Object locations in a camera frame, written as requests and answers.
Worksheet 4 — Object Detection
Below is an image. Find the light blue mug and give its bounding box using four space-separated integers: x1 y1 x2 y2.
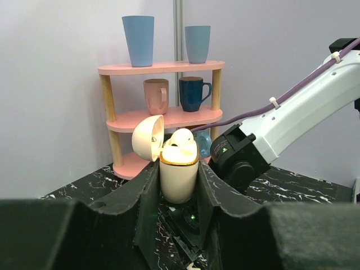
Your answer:
193 130 212 159

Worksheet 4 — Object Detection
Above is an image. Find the pink mug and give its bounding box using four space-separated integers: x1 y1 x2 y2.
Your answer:
143 79 169 115

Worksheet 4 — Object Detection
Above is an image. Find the blue plastic cup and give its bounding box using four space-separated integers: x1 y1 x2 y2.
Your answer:
184 25 211 64
122 15 155 68

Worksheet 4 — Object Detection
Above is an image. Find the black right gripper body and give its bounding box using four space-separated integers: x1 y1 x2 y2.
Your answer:
164 203 202 262

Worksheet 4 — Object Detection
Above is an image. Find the white earbud case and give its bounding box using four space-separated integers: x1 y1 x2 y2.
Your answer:
132 115 199 204

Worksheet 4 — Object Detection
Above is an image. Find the white earbud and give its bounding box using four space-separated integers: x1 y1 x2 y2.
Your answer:
186 263 199 270
164 128 194 147

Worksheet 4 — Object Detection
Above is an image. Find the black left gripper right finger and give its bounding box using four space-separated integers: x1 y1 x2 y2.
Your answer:
197 162 359 269

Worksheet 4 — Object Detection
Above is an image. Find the left blue plastic cup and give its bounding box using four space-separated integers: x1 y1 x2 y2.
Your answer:
122 15 155 68

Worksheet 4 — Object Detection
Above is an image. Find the pink three-tier shelf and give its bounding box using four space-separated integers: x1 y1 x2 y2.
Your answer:
98 60 225 180

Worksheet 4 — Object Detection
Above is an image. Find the dark blue mug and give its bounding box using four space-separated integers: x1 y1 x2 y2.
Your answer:
179 76 213 112

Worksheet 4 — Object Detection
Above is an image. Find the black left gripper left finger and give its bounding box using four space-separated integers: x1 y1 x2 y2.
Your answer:
1 162 160 269

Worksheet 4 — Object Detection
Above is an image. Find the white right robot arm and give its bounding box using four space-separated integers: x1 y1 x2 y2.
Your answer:
197 38 359 269

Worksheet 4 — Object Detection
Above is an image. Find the right blue plastic cup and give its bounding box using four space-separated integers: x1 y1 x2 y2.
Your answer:
184 25 211 64

